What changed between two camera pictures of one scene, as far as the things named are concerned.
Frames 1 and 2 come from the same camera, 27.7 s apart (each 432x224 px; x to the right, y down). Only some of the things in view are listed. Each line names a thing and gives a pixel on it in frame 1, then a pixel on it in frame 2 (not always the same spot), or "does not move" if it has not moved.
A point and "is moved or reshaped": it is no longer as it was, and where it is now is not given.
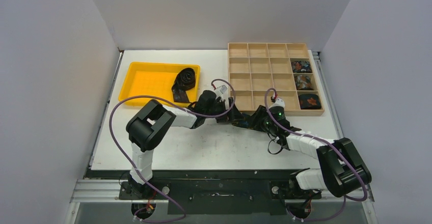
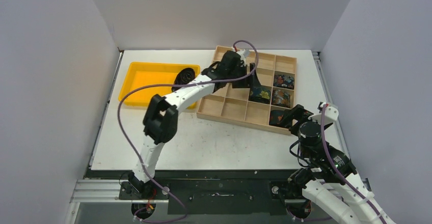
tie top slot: [301, 66] to [284, 81]
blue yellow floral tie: [245, 121] to [261, 93]
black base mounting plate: [222, 192] does not move
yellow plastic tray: [156, 80] does not move
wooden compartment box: [254, 67] is moved or reshaped
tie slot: [303, 82] to [280, 99]
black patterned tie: [185, 80] does not move
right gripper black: [258, 120] to [294, 117]
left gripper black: [232, 114] to [254, 82]
